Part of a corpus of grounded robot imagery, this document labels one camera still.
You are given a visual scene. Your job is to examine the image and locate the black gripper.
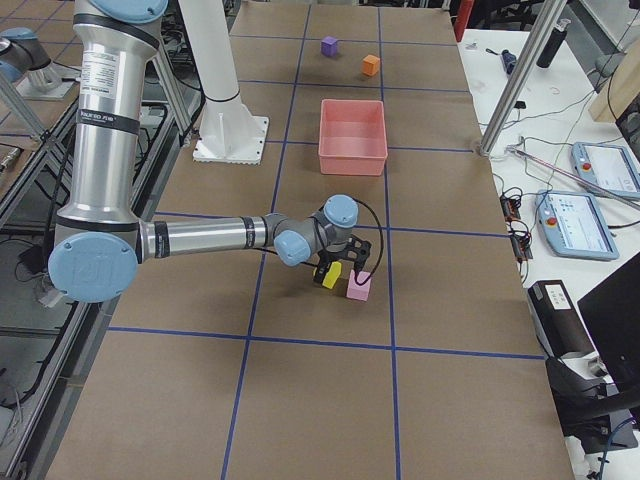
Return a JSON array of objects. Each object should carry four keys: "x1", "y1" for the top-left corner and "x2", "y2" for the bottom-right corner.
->
[{"x1": 313, "y1": 235, "x2": 371, "y2": 285}]

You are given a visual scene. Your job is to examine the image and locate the yellow foam block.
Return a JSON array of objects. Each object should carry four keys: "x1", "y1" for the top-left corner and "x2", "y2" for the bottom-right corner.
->
[{"x1": 320, "y1": 261, "x2": 342, "y2": 289}]

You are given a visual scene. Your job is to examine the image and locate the pink foam block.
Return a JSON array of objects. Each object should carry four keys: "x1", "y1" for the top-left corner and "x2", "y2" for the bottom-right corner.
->
[{"x1": 346, "y1": 270, "x2": 371, "y2": 302}]

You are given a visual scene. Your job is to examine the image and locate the purple foam block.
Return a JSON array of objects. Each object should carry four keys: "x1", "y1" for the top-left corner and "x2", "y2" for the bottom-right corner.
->
[{"x1": 321, "y1": 36, "x2": 339, "y2": 58}]

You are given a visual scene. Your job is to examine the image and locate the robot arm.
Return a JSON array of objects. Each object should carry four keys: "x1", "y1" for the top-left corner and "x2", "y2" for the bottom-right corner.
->
[{"x1": 48, "y1": 1, "x2": 371, "y2": 303}]

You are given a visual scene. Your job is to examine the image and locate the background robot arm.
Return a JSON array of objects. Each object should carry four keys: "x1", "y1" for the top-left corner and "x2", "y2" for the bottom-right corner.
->
[{"x1": 1, "y1": 27, "x2": 51, "y2": 83}]

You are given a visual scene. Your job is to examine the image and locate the pink plastic bin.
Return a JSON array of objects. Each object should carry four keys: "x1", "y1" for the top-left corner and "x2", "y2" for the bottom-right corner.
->
[{"x1": 318, "y1": 99, "x2": 388, "y2": 176}]

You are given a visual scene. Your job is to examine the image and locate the brown paper table cover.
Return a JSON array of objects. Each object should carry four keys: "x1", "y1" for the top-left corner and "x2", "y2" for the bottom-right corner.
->
[{"x1": 47, "y1": 2, "x2": 572, "y2": 479}]

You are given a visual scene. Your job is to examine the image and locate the small circuit board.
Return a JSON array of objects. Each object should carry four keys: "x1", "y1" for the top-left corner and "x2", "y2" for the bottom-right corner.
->
[{"x1": 499, "y1": 195, "x2": 521, "y2": 222}]

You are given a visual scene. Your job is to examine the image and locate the orange foam block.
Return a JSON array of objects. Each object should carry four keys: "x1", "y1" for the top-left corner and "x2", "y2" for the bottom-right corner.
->
[{"x1": 361, "y1": 54, "x2": 381, "y2": 77}]

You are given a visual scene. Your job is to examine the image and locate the black box with label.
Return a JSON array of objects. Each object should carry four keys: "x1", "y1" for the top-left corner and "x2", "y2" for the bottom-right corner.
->
[{"x1": 527, "y1": 280, "x2": 594, "y2": 359}]

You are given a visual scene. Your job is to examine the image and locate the near teach pendant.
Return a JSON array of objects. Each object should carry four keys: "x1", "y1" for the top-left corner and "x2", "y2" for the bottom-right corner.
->
[{"x1": 536, "y1": 191, "x2": 619, "y2": 261}]

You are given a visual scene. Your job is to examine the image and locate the teach pendant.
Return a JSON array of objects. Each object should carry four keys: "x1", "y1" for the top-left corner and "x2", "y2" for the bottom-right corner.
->
[
  {"x1": 571, "y1": 142, "x2": 639, "y2": 200},
  {"x1": 536, "y1": 191, "x2": 619, "y2": 261}
]

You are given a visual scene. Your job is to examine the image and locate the black monitor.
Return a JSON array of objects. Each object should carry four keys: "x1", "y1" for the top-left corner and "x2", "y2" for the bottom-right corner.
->
[{"x1": 578, "y1": 254, "x2": 639, "y2": 390}]

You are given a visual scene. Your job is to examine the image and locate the far teach pendant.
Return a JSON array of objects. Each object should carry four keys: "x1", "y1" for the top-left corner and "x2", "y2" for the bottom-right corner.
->
[{"x1": 571, "y1": 142, "x2": 639, "y2": 200}]

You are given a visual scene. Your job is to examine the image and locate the black bottle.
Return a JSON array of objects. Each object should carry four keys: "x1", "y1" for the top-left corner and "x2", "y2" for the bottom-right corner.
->
[{"x1": 536, "y1": 18, "x2": 571, "y2": 68}]

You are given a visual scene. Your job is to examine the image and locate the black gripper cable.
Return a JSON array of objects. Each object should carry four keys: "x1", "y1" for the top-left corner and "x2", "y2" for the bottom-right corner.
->
[{"x1": 344, "y1": 198, "x2": 385, "y2": 287}]

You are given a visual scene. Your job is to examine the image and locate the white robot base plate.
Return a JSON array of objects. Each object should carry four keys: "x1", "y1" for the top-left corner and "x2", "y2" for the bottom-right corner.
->
[{"x1": 193, "y1": 113, "x2": 269, "y2": 165}]

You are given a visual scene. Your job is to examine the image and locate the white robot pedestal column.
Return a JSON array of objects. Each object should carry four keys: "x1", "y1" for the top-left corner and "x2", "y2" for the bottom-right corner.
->
[{"x1": 179, "y1": 0, "x2": 240, "y2": 103}]

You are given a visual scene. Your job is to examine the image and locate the aluminium frame post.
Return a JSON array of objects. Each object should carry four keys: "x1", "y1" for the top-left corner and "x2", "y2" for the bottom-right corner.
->
[{"x1": 478, "y1": 0, "x2": 567, "y2": 157}]

